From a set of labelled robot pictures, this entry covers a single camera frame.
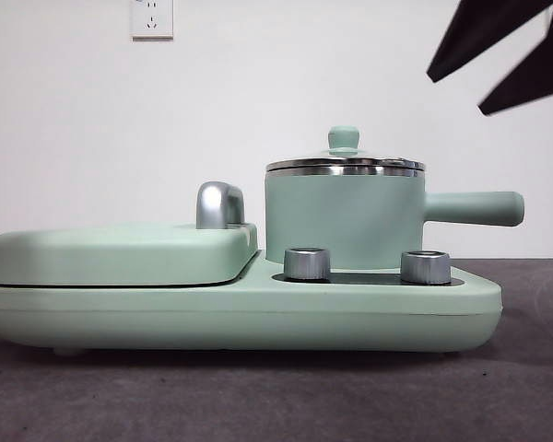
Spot glass pot lid green knob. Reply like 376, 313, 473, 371
265, 126, 426, 174

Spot silver control knob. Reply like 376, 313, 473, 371
283, 247, 332, 281
400, 250, 453, 285

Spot mint green griddle cover silver handle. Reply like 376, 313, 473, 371
0, 181, 259, 287

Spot mint green pot with handle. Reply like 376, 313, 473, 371
264, 161, 525, 272

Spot mint green cooker base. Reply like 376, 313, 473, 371
0, 248, 504, 358

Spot white wall socket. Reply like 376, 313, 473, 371
129, 0, 174, 41

